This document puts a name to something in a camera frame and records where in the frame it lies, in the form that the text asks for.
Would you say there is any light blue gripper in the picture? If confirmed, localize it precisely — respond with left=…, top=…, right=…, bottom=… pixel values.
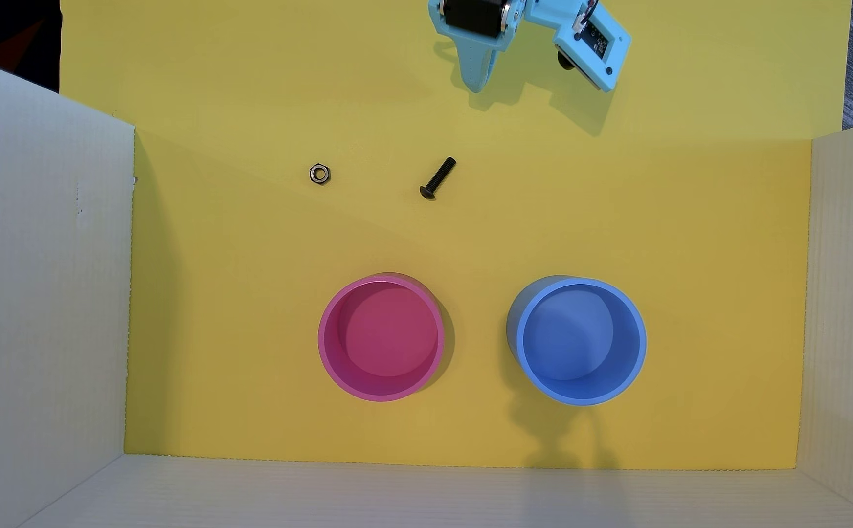
left=428, top=0, right=528, bottom=95

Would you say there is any black bolt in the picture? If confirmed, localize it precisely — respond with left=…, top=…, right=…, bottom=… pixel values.
left=419, top=156, right=458, bottom=202

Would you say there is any pink round cup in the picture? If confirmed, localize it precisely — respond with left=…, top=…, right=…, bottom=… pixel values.
left=317, top=273, right=448, bottom=403

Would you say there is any blue round cup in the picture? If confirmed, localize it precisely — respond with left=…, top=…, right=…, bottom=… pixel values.
left=506, top=276, right=648, bottom=407

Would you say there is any yellow paper mat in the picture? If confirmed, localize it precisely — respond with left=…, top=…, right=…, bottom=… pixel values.
left=60, top=0, right=853, bottom=471

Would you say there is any white corrugated board wall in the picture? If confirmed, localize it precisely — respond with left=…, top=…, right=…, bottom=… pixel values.
left=19, top=452, right=853, bottom=528
left=795, top=116, right=853, bottom=528
left=0, top=51, right=137, bottom=528

